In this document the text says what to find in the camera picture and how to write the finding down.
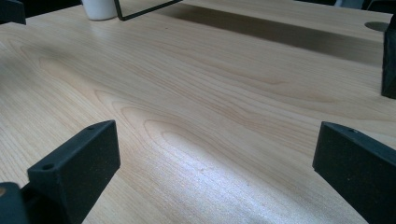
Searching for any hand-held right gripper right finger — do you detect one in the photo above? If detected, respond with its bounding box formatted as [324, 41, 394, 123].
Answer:
[312, 120, 396, 224]

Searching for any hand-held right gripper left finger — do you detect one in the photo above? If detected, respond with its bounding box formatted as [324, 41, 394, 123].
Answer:
[27, 119, 121, 224]

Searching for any glass jar with white powder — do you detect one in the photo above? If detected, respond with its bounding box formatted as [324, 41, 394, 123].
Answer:
[81, 0, 119, 21]

